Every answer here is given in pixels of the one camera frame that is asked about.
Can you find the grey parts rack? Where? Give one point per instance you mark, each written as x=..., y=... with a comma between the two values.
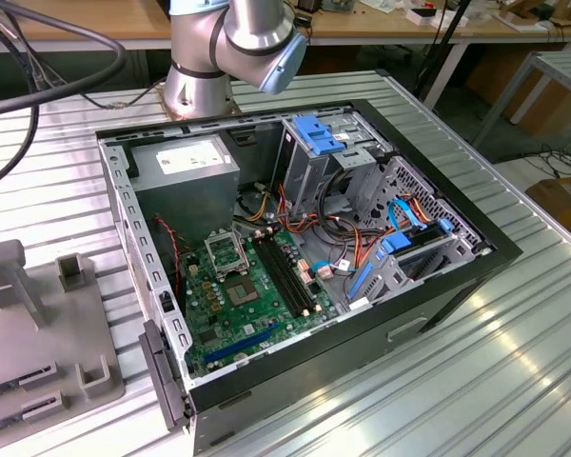
x=52, y=323

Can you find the brown cardboard box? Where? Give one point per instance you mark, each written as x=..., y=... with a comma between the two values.
x=561, y=204
x=545, y=112

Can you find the grey metal disk bay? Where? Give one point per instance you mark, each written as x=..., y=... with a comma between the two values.
x=304, y=176
x=383, y=285

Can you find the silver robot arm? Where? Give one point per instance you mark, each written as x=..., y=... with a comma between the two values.
x=247, y=28

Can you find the long wooden desk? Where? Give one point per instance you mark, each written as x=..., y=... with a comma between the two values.
x=480, y=31

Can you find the black RAM slot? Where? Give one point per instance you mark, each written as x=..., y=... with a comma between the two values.
x=288, y=272
x=281, y=274
x=274, y=277
x=294, y=270

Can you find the dark RAM stick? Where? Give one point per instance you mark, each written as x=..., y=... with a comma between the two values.
x=0, y=388

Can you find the white flat box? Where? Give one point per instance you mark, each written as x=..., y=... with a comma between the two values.
x=438, y=21

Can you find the brown flat cardboard piece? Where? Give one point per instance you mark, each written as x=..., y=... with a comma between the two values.
x=514, y=19

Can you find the blue disk carrier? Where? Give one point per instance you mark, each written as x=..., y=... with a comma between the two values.
x=314, y=133
x=395, y=244

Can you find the blue plastic latch strip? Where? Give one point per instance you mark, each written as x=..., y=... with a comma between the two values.
x=360, y=282

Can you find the green motherboard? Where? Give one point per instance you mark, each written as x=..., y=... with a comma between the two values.
x=261, y=304

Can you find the grey metal frame table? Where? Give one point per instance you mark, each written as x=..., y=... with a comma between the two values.
x=568, y=64

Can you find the grey power supply unit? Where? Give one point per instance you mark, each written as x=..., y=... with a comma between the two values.
x=185, y=200

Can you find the black plastic case bracket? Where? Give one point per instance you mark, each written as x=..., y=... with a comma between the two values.
x=132, y=164

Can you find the blue expansion slot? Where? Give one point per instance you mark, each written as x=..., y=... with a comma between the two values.
x=242, y=343

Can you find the small black device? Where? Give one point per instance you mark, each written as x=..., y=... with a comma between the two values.
x=303, y=19

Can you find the metal locking lever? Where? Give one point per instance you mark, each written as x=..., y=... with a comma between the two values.
x=238, y=228

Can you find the brown square base plate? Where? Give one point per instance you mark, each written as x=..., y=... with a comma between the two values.
x=181, y=115

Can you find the black open PC case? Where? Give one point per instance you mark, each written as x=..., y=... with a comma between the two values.
x=314, y=376

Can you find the CPU socket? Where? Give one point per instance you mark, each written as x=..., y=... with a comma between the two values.
x=242, y=291

